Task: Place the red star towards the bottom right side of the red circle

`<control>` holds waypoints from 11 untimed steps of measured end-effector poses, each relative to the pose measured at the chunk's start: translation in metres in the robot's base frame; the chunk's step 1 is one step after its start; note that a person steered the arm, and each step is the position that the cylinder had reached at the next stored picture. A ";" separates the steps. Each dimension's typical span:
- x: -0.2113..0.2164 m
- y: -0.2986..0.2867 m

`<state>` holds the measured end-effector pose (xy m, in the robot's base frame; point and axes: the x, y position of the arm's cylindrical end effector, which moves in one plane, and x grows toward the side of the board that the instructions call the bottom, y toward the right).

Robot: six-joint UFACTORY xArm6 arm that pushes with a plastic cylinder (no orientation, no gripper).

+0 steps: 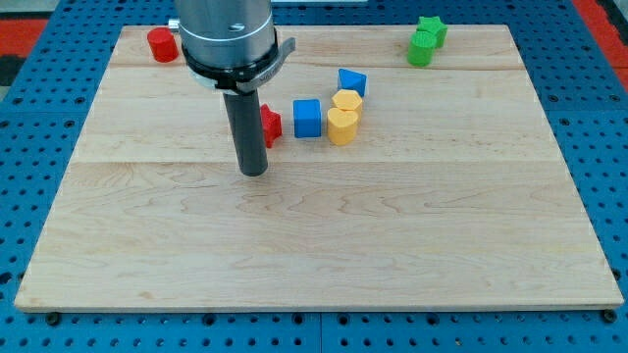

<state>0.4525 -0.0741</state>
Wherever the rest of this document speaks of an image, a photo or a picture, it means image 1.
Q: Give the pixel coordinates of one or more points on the yellow heart block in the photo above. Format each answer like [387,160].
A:
[341,126]

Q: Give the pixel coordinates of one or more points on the blue cube block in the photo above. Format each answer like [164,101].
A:
[307,118]

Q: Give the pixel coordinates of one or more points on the blue triangle block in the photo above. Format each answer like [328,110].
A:
[351,80]

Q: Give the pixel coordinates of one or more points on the green cylinder block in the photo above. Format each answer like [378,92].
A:
[421,48]

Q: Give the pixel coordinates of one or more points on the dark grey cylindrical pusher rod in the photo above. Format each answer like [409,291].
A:
[246,126]

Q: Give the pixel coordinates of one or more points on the light wooden board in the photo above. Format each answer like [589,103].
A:
[453,195]

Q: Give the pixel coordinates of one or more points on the yellow hexagon block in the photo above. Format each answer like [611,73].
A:
[348,100]

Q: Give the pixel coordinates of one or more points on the red cylinder block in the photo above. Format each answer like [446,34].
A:
[162,44]

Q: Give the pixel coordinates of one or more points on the green star block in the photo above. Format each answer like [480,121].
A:
[435,26]

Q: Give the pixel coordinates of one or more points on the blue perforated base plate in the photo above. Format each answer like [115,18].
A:
[46,106]

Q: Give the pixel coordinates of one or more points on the red star block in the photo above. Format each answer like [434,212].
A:
[271,124]

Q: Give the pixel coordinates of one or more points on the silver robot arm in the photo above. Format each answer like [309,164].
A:
[232,46]

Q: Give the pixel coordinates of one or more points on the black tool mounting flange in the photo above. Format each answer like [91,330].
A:
[242,80]

